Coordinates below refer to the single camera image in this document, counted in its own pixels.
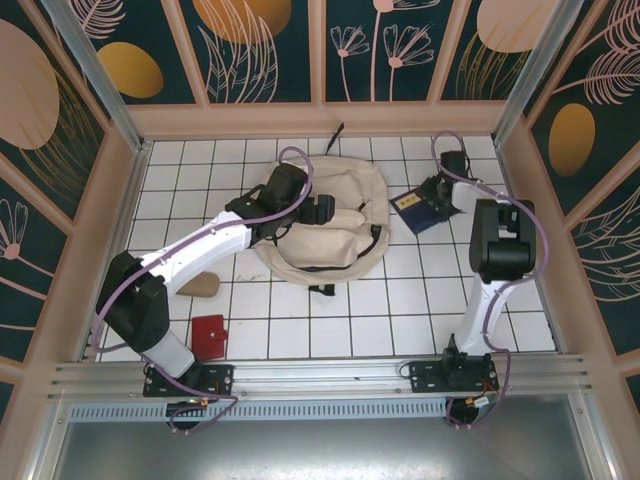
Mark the navy book with yellow label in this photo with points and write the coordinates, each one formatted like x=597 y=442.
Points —
x=412 y=215

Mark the beige fabric backpack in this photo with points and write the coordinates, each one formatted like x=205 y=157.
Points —
x=345 y=250

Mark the tan pencil case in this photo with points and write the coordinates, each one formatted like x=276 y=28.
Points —
x=200 y=286

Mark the red wallet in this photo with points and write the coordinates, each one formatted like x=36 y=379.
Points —
x=207 y=335

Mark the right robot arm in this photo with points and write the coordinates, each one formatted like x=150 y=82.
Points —
x=500 y=250

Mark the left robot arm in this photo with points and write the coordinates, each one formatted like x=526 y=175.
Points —
x=135 y=305

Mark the small green circuit board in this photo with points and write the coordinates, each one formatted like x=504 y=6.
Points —
x=482 y=402

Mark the grey metal panel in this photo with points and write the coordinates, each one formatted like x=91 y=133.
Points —
x=320 y=450

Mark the aluminium frame post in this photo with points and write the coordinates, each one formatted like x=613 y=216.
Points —
x=539 y=75
x=101 y=80

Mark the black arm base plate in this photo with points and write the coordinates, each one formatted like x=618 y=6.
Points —
x=220 y=377
x=425 y=380

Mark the aluminium mounting rail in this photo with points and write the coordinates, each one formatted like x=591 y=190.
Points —
x=320 y=372

